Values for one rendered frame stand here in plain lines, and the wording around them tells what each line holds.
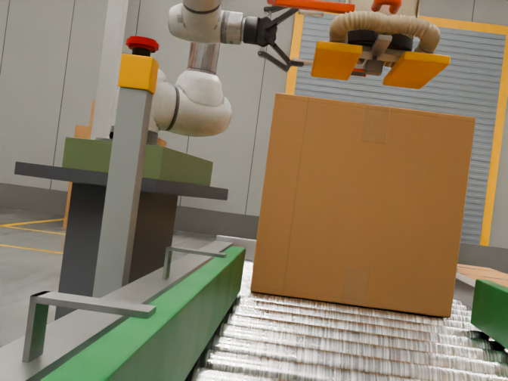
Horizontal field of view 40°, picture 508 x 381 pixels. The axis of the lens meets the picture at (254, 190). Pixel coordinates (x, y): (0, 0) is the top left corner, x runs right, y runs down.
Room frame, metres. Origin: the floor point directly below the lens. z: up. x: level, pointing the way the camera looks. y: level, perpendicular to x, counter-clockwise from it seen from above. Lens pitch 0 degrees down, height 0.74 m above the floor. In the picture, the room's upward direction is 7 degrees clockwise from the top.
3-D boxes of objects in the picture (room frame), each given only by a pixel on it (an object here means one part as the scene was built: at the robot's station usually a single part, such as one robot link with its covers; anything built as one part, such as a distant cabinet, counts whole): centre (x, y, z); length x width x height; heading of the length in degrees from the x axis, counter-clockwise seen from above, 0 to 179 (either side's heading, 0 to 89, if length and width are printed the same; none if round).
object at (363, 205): (1.69, -0.22, 0.75); 0.60 x 0.40 x 0.40; 179
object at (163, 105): (2.31, 0.40, 1.01); 0.18 x 0.16 x 0.22; 116
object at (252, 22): (1.96, 0.04, 1.20); 0.09 x 0.07 x 0.08; 87
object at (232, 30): (1.97, 0.11, 1.20); 0.09 x 0.06 x 0.09; 177
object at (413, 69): (1.68, -0.34, 1.10); 0.34 x 0.10 x 0.05; 177
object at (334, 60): (1.69, -0.15, 1.10); 0.34 x 0.10 x 0.05; 177
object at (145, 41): (1.50, 0.28, 1.02); 0.07 x 0.07 x 0.04
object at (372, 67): (1.68, -0.25, 1.09); 0.04 x 0.04 x 0.05; 87
